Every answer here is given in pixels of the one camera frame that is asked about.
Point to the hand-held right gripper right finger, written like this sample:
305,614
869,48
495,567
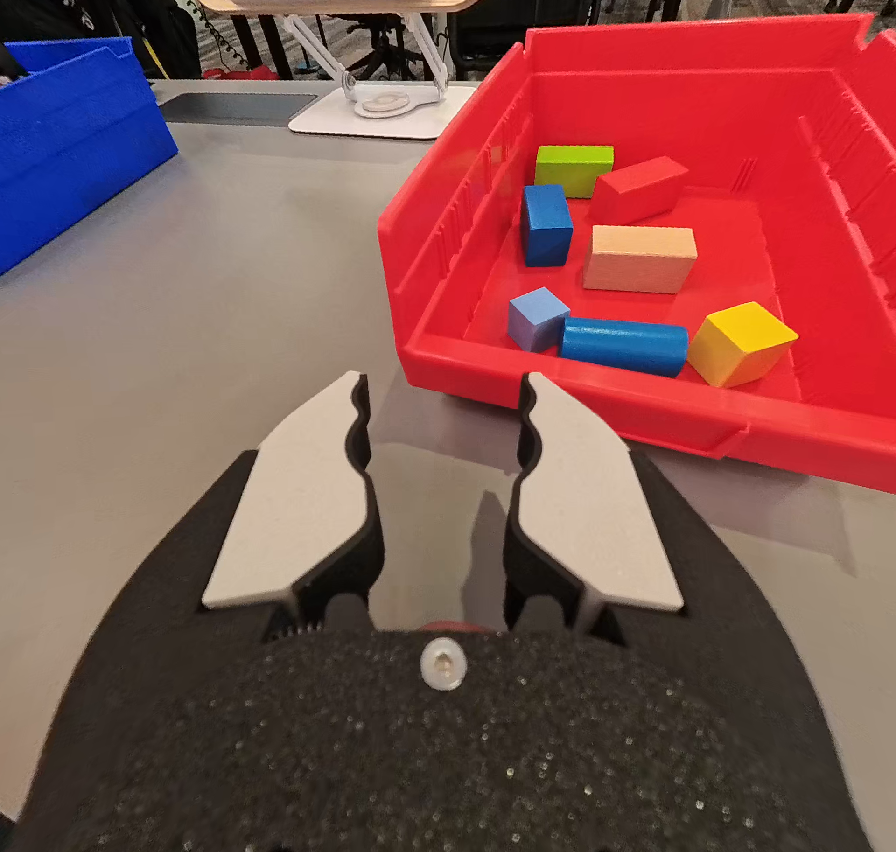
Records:
595,516

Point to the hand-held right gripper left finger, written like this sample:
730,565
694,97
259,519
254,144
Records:
294,516

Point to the blue wooden cylinder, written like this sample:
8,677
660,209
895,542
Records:
625,347

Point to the light blue wooden cube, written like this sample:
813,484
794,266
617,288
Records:
538,319

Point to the yellow wooden cube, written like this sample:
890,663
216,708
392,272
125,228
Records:
742,344

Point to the natural wooden block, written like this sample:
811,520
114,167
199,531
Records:
640,259

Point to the red wooden block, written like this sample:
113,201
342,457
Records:
637,189

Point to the long green wooden block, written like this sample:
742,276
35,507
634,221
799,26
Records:
574,169

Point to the blue plastic bin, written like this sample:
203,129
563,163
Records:
70,138

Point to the red plastic bin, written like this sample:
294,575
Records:
840,96

